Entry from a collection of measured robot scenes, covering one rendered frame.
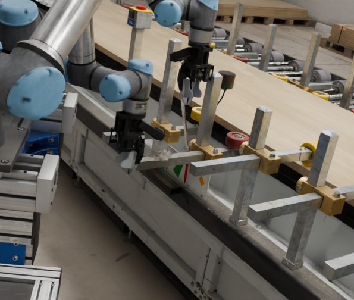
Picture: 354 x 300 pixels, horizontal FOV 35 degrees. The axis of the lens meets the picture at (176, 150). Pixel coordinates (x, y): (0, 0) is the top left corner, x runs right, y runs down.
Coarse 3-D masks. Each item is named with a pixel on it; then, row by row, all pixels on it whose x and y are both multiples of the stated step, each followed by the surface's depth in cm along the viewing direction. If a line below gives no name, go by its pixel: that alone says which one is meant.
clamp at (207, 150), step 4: (192, 140) 198; (192, 144) 196; (196, 144) 195; (192, 148) 196; (196, 148) 194; (200, 148) 193; (204, 148) 192; (208, 148) 193; (212, 148) 194; (204, 152) 191; (208, 152) 190; (220, 152) 191; (208, 156) 189; (212, 156) 188; (216, 156) 189; (220, 156) 190; (204, 160) 192
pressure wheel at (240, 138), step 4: (232, 132) 201; (236, 132) 201; (228, 136) 197; (232, 136) 197; (236, 136) 198; (240, 136) 199; (244, 136) 199; (228, 140) 197; (232, 140) 196; (236, 140) 195; (240, 140) 195; (244, 140) 195; (248, 140) 197; (228, 144) 197; (232, 144) 196; (236, 144) 195; (240, 144) 195; (236, 148) 196
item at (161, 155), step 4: (152, 152) 181; (156, 152) 181; (160, 152) 182; (164, 152) 182; (168, 152) 184; (148, 156) 181; (152, 156) 180; (156, 156) 181; (160, 156) 181; (164, 156) 180; (168, 156) 182; (156, 160) 178; (160, 160) 179
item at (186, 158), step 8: (184, 152) 189; (192, 152) 190; (200, 152) 191; (224, 152) 196; (232, 152) 198; (144, 160) 178; (152, 160) 179; (168, 160) 183; (176, 160) 184; (184, 160) 187; (192, 160) 189; (200, 160) 191; (136, 168) 176; (144, 168) 178
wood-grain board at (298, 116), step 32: (96, 32) 315; (128, 32) 328; (160, 32) 343; (160, 64) 273; (224, 64) 295; (224, 96) 242; (256, 96) 250; (288, 96) 258; (288, 128) 217; (320, 128) 224; (352, 128) 231; (352, 160) 197
